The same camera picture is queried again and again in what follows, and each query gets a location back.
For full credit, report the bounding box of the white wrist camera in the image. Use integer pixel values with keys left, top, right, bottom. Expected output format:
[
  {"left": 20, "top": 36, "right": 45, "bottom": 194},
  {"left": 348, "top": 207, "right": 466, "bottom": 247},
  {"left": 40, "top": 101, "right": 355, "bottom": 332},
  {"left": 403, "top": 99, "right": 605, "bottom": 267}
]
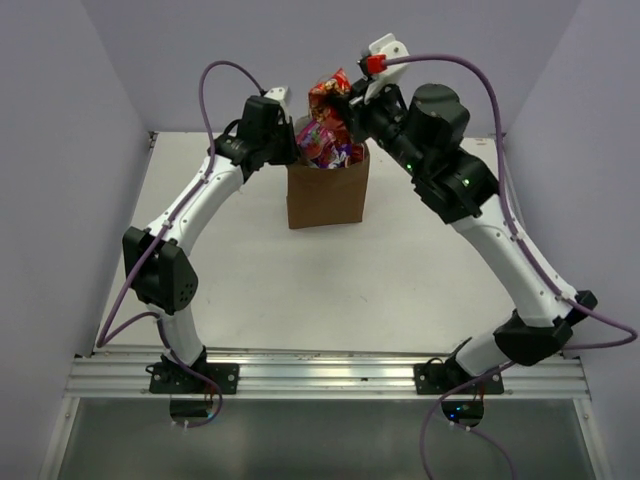
[
  {"left": 360, "top": 33, "right": 409, "bottom": 104},
  {"left": 264, "top": 86, "right": 291, "bottom": 111}
]

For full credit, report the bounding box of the aluminium rail frame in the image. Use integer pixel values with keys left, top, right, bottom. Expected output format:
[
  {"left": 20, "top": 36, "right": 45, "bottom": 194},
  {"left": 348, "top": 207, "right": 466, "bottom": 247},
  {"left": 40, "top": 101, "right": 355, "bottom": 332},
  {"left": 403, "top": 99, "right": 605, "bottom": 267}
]
[{"left": 37, "top": 130, "right": 614, "bottom": 480}]

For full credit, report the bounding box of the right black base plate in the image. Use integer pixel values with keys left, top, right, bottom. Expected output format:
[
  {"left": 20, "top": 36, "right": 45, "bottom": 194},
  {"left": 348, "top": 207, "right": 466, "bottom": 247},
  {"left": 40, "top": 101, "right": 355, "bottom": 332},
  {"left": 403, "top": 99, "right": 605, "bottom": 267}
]
[{"left": 413, "top": 357, "right": 505, "bottom": 395}]

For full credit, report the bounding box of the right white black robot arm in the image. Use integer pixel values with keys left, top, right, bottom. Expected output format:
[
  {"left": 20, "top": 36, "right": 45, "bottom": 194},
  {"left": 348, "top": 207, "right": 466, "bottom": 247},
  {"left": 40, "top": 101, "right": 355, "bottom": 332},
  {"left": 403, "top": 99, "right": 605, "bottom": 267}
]
[{"left": 341, "top": 80, "right": 597, "bottom": 393}]

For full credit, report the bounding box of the purple Fox's candy bag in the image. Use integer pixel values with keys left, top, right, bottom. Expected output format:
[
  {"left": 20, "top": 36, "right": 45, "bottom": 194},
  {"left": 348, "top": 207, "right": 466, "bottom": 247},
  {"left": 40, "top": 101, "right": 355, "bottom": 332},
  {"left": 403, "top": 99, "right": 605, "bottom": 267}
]
[{"left": 296, "top": 120, "right": 351, "bottom": 170}]

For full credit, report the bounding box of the small red popcorn snack bag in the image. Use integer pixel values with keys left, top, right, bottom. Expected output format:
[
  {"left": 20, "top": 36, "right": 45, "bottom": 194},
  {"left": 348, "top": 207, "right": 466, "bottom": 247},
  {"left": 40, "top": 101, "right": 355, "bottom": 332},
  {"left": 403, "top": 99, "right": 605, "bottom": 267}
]
[{"left": 308, "top": 68, "right": 352, "bottom": 145}]

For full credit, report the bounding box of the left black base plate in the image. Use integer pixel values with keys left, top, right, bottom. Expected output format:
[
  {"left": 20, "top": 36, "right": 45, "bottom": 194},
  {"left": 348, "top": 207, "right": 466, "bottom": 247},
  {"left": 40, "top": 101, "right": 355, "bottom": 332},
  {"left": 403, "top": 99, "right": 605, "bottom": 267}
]
[{"left": 145, "top": 356, "right": 240, "bottom": 395}]

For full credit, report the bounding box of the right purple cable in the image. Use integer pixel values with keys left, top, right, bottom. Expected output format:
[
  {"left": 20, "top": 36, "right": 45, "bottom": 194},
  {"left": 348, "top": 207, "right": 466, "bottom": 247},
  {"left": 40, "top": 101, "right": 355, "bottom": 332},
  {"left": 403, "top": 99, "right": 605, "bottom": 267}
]
[{"left": 389, "top": 52, "right": 639, "bottom": 480}]

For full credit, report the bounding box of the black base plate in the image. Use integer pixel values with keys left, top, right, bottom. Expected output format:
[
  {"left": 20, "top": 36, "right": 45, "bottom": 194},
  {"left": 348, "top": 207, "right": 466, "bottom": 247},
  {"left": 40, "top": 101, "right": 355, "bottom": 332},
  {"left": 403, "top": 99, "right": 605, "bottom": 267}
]
[
  {"left": 145, "top": 356, "right": 240, "bottom": 395},
  {"left": 413, "top": 357, "right": 505, "bottom": 395}
]

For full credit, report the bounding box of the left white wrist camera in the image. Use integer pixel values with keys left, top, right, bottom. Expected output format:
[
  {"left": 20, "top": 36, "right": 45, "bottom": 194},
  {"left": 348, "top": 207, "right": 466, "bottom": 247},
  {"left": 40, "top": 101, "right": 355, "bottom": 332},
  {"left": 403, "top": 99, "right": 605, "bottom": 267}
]
[{"left": 264, "top": 86, "right": 291, "bottom": 111}]

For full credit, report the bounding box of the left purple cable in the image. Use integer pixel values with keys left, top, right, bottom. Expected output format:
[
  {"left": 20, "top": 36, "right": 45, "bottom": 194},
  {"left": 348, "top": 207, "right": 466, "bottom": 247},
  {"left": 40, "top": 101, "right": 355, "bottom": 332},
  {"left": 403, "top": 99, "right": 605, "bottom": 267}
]
[{"left": 95, "top": 60, "right": 266, "bottom": 429}]

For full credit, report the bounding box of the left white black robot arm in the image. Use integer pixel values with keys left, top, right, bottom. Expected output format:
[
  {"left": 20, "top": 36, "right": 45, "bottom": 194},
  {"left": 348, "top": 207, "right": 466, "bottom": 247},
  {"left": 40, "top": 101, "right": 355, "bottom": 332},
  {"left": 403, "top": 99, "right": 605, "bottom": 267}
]
[{"left": 123, "top": 86, "right": 299, "bottom": 393}]

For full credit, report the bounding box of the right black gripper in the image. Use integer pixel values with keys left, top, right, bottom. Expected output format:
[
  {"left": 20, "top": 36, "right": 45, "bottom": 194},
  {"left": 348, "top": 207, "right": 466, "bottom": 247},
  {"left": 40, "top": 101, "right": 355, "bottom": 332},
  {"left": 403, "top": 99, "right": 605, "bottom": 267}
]
[{"left": 329, "top": 72, "right": 421, "bottom": 176}]

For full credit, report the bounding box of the red Doritos chip bag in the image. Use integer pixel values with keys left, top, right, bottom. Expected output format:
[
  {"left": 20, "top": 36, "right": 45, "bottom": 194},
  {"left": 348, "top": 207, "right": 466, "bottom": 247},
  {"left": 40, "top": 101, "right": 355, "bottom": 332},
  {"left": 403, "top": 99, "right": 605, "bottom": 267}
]
[{"left": 349, "top": 143, "right": 365, "bottom": 165}]

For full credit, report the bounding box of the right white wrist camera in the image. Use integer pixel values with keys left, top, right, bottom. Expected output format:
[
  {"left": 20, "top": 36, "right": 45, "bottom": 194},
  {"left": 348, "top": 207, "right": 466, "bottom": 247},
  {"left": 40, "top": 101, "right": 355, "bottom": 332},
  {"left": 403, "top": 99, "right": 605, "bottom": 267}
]
[{"left": 360, "top": 33, "right": 409, "bottom": 104}]

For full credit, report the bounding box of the purple cable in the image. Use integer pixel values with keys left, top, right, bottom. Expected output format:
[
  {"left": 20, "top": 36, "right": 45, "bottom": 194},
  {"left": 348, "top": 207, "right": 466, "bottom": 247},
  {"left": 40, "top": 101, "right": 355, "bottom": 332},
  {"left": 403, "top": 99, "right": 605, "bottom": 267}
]
[
  {"left": 389, "top": 52, "right": 639, "bottom": 480},
  {"left": 95, "top": 60, "right": 266, "bottom": 429}
]

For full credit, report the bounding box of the brown paper bag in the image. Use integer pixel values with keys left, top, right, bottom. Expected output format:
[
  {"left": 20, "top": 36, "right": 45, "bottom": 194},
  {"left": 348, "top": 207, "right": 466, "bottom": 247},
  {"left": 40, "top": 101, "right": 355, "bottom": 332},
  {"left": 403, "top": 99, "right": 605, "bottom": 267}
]
[{"left": 286, "top": 116, "right": 370, "bottom": 230}]

